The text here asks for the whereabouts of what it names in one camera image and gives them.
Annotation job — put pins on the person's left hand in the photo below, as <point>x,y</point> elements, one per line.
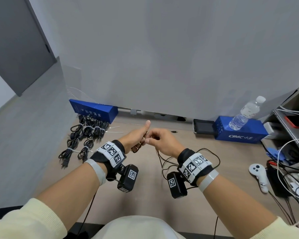
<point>134,139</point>

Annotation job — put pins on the person's right hand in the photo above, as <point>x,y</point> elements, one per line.
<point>167,144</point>

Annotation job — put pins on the person's right forearm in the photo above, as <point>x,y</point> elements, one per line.
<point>239,211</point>

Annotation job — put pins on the person's left forearm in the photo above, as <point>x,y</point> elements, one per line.
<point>64,194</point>

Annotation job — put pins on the person's cream sweater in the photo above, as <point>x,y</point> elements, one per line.
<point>139,229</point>

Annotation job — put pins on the grey desk clamp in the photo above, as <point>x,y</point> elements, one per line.
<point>134,112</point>

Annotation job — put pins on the small black screen device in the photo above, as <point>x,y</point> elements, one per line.
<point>203,127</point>

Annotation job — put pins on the blue triangular box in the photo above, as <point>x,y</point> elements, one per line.
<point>97,111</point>

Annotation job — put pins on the grey left wristband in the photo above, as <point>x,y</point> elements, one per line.
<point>97,171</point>

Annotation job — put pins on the grey wristband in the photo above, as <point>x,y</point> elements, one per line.
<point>97,171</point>
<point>208,181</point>

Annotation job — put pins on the grey right wristband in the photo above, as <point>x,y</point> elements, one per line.
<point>208,181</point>

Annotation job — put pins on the light wooden table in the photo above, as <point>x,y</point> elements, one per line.
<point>234,166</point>

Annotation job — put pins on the clear plastic water bottle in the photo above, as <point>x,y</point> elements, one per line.
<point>239,121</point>

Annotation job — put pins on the blue rectangular box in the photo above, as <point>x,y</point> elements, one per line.
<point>244,136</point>

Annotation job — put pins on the white game controller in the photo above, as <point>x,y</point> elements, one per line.
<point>256,170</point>

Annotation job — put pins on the black office chair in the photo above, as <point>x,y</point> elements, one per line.
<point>87,231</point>

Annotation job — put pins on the blue plastic item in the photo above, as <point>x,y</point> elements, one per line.
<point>274,153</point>

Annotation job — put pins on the black power adapter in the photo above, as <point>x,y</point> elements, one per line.
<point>276,184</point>

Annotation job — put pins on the grey door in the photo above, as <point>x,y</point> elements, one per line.
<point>15,47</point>

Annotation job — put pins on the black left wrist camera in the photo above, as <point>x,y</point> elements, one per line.
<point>128,177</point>

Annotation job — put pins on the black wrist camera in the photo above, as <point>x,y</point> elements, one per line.
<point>128,177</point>
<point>177,186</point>

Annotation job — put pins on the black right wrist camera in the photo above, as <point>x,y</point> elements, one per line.
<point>177,186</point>

